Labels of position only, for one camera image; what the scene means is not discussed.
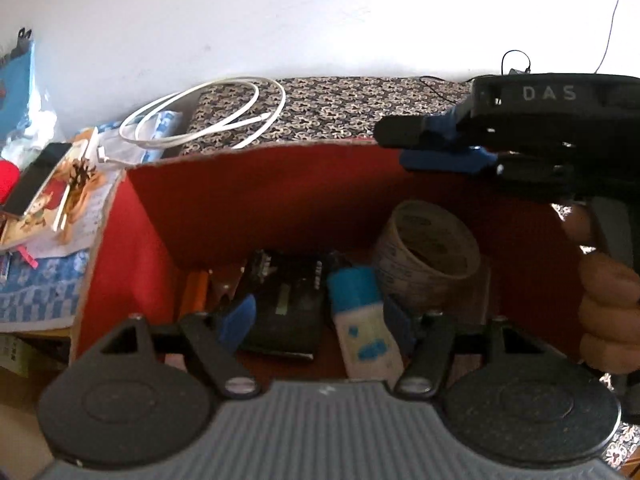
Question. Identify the red cardboard box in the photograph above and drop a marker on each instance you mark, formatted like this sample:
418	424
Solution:
300	200

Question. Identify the blue bag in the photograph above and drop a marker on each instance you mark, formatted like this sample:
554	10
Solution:
17	85

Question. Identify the smartphone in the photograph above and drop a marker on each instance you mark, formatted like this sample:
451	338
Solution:
35	180

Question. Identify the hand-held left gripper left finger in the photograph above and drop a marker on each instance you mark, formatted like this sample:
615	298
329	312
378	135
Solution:
239	320

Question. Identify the large clear tape roll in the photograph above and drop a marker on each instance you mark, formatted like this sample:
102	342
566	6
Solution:
400	260

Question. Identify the white crumpled plastic bag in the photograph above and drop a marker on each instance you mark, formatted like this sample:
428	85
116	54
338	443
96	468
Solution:
35	130

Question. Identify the red plush toy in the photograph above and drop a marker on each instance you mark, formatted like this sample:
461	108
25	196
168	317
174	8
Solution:
7	180

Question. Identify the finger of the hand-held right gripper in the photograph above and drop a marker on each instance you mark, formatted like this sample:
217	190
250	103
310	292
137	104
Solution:
440	127
450	160

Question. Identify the black case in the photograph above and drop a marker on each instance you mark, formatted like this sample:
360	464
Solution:
295	320

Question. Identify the person's right hand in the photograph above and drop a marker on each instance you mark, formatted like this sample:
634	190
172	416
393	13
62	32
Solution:
605	310

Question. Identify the blue white tissue packet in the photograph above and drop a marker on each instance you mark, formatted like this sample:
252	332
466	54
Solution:
167	125

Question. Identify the illustrated book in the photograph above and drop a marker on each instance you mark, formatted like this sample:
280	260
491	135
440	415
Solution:
50	205

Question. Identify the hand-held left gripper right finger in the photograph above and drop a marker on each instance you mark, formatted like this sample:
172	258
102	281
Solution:
397	322

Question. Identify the blue checked packet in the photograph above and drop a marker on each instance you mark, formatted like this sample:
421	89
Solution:
40	290

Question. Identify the blue capped white bottle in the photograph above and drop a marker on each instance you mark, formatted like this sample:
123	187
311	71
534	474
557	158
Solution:
365	345

